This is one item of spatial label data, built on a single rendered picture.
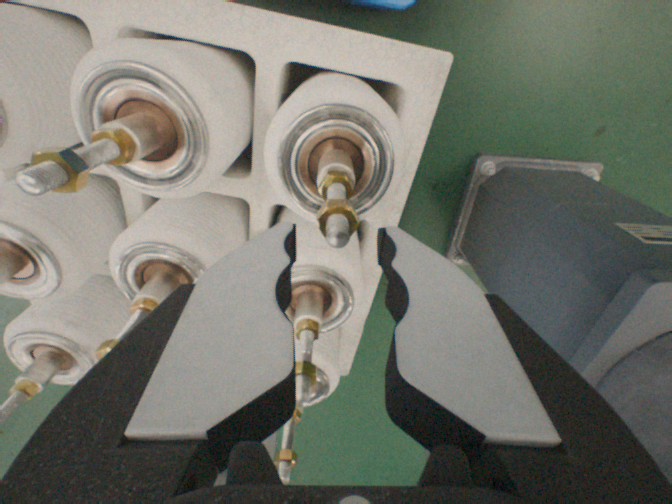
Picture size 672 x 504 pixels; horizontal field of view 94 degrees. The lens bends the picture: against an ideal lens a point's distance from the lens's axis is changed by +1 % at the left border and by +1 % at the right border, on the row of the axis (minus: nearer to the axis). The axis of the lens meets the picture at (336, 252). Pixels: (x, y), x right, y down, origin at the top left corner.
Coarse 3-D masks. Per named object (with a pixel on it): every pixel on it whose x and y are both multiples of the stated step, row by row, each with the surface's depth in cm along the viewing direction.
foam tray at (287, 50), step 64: (0, 0) 25; (64, 0) 21; (128, 0) 21; (192, 0) 21; (256, 64) 23; (320, 64) 23; (384, 64) 23; (448, 64) 23; (256, 128) 26; (128, 192) 29; (256, 192) 29
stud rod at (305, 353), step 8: (304, 336) 23; (312, 336) 23; (304, 344) 22; (312, 344) 23; (304, 352) 22; (312, 352) 22; (304, 360) 21; (304, 376) 20; (296, 384) 20; (304, 384) 20; (296, 392) 19; (304, 392) 19; (296, 400) 19; (304, 400) 19
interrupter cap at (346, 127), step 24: (312, 120) 19; (336, 120) 19; (360, 120) 19; (288, 144) 19; (312, 144) 19; (336, 144) 20; (360, 144) 20; (384, 144) 19; (288, 168) 20; (312, 168) 21; (360, 168) 21; (384, 168) 20; (288, 192) 21; (312, 192) 21; (360, 192) 21; (384, 192) 21
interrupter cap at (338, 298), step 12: (312, 264) 25; (300, 276) 25; (312, 276) 25; (324, 276) 25; (336, 276) 25; (300, 288) 26; (312, 288) 26; (324, 288) 26; (336, 288) 26; (348, 288) 26; (324, 300) 27; (336, 300) 26; (348, 300) 26; (288, 312) 27; (324, 312) 27; (336, 312) 27; (348, 312) 27; (324, 324) 28; (336, 324) 28
